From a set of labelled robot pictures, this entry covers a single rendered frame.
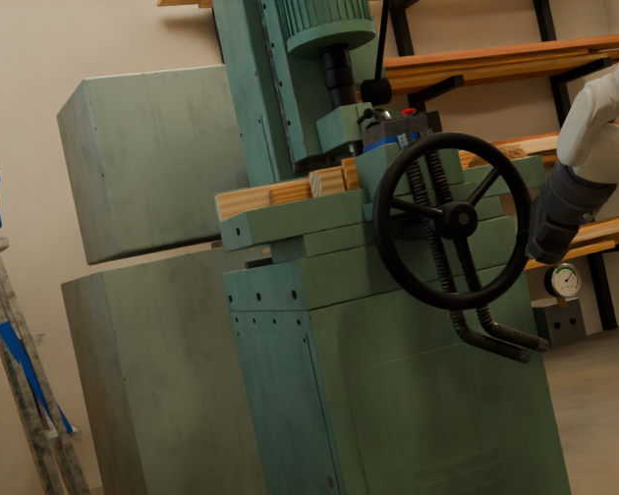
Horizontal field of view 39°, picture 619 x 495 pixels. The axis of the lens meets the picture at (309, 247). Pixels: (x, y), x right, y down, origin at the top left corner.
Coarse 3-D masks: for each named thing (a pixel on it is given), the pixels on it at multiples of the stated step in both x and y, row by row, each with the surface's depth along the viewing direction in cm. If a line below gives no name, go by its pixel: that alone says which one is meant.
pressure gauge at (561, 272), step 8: (560, 264) 158; (568, 264) 159; (552, 272) 158; (560, 272) 158; (568, 272) 159; (576, 272) 159; (544, 280) 160; (552, 280) 157; (560, 280) 158; (568, 280) 159; (576, 280) 159; (552, 288) 158; (560, 288) 158; (568, 288) 159; (576, 288) 159; (552, 296) 160; (560, 296) 158; (568, 296) 158; (560, 304) 160
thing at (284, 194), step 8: (464, 160) 178; (464, 168) 178; (304, 184) 166; (272, 192) 165; (280, 192) 165; (288, 192) 165; (296, 192) 166; (304, 192) 166; (272, 200) 166; (280, 200) 165; (288, 200) 165
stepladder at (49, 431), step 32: (0, 224) 199; (0, 256) 197; (0, 288) 211; (0, 320) 197; (0, 352) 213; (32, 352) 198; (32, 384) 199; (32, 416) 198; (64, 416) 201; (32, 448) 213; (64, 448) 199; (64, 480) 218
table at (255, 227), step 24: (480, 168) 162; (528, 168) 165; (360, 192) 153; (432, 192) 147; (456, 192) 149; (504, 192) 163; (240, 216) 150; (264, 216) 147; (288, 216) 149; (312, 216) 150; (336, 216) 151; (360, 216) 153; (240, 240) 153; (264, 240) 147
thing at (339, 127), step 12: (348, 108) 166; (360, 108) 167; (324, 120) 174; (336, 120) 168; (348, 120) 166; (372, 120) 168; (324, 132) 175; (336, 132) 169; (348, 132) 166; (360, 132) 167; (324, 144) 176; (336, 144) 170; (348, 144) 171
